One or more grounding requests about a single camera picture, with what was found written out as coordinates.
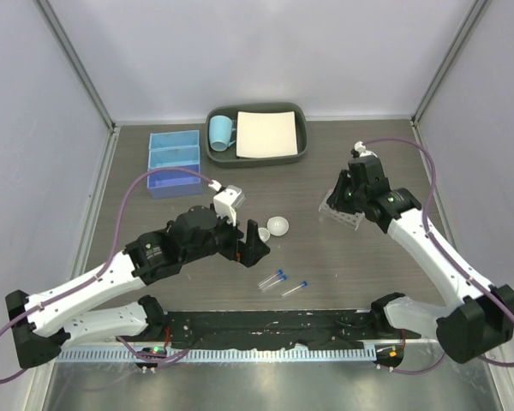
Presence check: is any blue three-compartment organizer box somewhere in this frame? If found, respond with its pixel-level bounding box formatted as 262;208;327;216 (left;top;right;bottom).
146;130;202;200

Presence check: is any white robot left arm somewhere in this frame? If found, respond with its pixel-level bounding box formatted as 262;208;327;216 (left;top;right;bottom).
5;205;270;369

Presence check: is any light blue mug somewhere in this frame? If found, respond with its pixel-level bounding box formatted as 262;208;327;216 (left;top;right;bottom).
208;116;236;152

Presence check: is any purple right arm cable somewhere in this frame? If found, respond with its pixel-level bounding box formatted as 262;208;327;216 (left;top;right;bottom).
359;137;514;377

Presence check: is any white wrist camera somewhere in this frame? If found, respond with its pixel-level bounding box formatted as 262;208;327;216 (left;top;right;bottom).
350;141;376;158
213;185;245;226

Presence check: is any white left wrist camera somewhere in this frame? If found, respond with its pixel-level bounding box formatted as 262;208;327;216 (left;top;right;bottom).
213;185;245;226

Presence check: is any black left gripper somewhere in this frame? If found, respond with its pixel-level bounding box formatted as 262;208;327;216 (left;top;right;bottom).
182;204;270;266

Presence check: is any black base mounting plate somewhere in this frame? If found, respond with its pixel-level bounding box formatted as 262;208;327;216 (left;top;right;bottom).
126;310;408;351

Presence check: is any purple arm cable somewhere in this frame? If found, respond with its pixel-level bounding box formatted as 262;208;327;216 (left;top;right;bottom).
359;137;514;377
0;166;224;384

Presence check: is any white slotted cable duct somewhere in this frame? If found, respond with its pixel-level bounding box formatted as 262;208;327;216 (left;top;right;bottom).
56;344;376;364

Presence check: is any blue-capped test tube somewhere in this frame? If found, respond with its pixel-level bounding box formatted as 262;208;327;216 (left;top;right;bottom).
260;275;287;291
281;281;308;298
258;270;284;287

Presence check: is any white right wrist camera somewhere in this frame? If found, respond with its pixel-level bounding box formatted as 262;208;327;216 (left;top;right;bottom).
350;141;376;158

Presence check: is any dark green plastic tray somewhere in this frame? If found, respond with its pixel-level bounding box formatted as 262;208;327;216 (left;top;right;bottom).
202;102;308;168

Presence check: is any small white porcelain crucible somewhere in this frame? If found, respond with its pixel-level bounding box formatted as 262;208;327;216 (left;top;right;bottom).
258;227;271;243

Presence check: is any white square plate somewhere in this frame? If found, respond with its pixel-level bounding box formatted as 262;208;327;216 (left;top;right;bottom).
236;111;298;158

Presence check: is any clear acrylic test tube rack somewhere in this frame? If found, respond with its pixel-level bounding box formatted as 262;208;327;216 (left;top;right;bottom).
319;189;364;230

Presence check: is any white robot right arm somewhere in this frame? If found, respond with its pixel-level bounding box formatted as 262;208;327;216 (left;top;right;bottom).
326;155;514;364

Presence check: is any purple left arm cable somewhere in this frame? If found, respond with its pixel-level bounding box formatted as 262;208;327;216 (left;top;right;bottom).
0;166;224;384

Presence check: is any large white porcelain dish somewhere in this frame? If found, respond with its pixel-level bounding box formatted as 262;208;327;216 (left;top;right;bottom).
266;216;290;236

